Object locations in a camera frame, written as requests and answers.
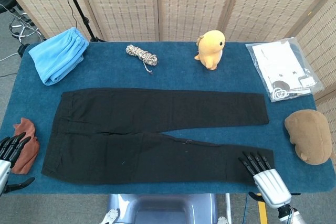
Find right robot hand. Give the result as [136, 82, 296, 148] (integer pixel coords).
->
[238, 151, 292, 208]

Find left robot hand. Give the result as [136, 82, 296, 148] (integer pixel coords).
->
[0, 133, 35, 196]

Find black trousers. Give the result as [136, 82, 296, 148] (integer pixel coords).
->
[41, 87, 275, 185]

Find rust orange cloth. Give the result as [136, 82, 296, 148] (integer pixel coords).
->
[10, 117, 40, 175]

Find brown plush toy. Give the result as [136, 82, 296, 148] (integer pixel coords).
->
[284, 109, 336, 166]

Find folded light blue fleece garment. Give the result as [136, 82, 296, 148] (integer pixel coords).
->
[28, 27, 89, 86]

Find blue-grey robot torso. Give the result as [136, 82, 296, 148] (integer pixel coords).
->
[101, 194, 232, 224]

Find clear plastic bag with papers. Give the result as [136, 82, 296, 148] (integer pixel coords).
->
[245, 37, 324, 103]

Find chrome stool base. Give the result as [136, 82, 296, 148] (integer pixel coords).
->
[9, 11, 44, 55]

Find dark blue table mat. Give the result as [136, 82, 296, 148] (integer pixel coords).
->
[0, 40, 336, 196]

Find yellow plush toy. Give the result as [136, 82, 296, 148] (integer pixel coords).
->
[194, 30, 227, 71]

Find black tripod stand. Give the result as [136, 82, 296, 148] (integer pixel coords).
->
[58, 0, 106, 43]

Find bamboo folding screen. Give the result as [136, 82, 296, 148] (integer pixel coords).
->
[0, 0, 336, 120]

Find thin blue cable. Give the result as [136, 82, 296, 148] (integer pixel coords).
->
[243, 194, 249, 224]

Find coiled speckled rope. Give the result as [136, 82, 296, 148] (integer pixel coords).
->
[125, 44, 160, 75]

